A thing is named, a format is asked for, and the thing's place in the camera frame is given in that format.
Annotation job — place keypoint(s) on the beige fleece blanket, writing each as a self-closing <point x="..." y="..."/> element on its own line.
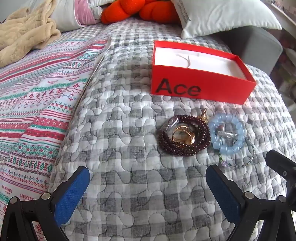
<point x="25" y="34"/>

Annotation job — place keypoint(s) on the grey ottoman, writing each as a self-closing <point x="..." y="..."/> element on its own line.
<point x="256" y="46"/>

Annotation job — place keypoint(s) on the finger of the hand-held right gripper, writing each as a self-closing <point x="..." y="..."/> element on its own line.
<point x="281" y="163"/>

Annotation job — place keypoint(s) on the orange plush toy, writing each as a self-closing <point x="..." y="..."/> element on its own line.
<point x="152" y="11"/>

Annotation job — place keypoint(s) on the striped patterned bedsheet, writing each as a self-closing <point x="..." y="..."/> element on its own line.
<point x="41" y="97"/>

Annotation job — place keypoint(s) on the red cardboard box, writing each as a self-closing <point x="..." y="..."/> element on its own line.
<point x="219" y="92"/>

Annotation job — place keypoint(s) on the gold earring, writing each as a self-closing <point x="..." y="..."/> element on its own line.
<point x="204" y="115"/>

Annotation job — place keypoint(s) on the grey checked quilt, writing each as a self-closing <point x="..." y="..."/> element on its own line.
<point x="129" y="162"/>

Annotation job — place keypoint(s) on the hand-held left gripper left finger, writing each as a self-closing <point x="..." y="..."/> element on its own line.
<point x="69" y="199"/>

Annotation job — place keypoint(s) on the pink and white pillow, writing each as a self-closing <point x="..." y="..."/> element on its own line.
<point x="69" y="14"/>

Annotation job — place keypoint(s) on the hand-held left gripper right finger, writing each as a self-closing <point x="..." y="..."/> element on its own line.
<point x="224" y="194"/>

